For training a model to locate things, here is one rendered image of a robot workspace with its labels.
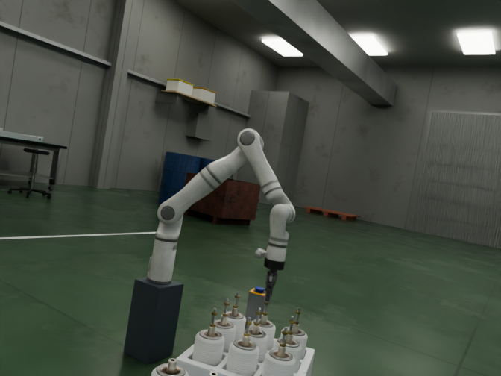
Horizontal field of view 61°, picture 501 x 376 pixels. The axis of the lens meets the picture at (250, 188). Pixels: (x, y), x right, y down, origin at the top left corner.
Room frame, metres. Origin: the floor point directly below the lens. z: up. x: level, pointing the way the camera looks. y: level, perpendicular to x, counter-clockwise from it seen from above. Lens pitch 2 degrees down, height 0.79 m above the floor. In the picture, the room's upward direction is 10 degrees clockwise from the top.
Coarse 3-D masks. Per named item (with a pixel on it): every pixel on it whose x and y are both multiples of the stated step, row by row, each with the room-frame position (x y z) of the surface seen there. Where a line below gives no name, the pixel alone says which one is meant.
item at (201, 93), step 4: (192, 88) 9.99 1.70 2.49; (196, 88) 9.93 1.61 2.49; (200, 88) 9.88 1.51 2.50; (204, 88) 9.86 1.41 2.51; (192, 92) 9.98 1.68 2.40; (196, 92) 9.91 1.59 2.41; (200, 92) 9.85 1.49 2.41; (204, 92) 9.89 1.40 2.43; (208, 92) 10.00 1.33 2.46; (212, 92) 10.11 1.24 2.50; (192, 96) 9.96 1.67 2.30; (196, 96) 9.90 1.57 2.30; (200, 96) 9.83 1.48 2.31; (204, 96) 9.91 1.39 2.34; (208, 96) 10.02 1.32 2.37; (212, 96) 10.14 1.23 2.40; (204, 100) 9.93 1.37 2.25; (208, 100) 10.03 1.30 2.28; (212, 100) 10.16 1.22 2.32
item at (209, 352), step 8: (200, 336) 1.35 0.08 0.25; (200, 344) 1.33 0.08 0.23; (208, 344) 1.33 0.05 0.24; (216, 344) 1.33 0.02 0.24; (200, 352) 1.33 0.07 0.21; (208, 352) 1.33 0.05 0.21; (216, 352) 1.34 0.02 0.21; (200, 360) 1.33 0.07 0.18; (208, 360) 1.33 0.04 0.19; (216, 360) 1.34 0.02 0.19
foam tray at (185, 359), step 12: (192, 348) 1.41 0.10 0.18; (180, 360) 1.32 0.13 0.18; (192, 360) 1.33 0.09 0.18; (300, 360) 1.46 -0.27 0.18; (312, 360) 1.55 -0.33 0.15; (192, 372) 1.30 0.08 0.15; (204, 372) 1.29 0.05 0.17; (216, 372) 1.28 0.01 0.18; (228, 372) 1.29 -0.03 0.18; (300, 372) 1.37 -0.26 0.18
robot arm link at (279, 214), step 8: (272, 208) 1.55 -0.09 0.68; (280, 208) 1.53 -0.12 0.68; (288, 208) 1.55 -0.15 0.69; (272, 216) 1.54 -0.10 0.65; (280, 216) 1.52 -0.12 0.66; (288, 216) 1.53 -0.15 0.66; (272, 224) 1.55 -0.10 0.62; (280, 224) 1.53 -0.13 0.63; (272, 232) 1.55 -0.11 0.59; (280, 232) 1.54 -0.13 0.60; (272, 240) 1.55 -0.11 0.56; (280, 240) 1.54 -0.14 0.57
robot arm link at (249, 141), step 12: (240, 132) 1.66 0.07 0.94; (252, 132) 1.64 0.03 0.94; (240, 144) 1.64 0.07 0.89; (252, 144) 1.62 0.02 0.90; (252, 156) 1.62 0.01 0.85; (264, 156) 1.62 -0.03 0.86; (264, 168) 1.60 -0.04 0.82; (264, 180) 1.59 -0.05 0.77; (276, 180) 1.60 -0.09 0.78; (264, 192) 1.59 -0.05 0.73
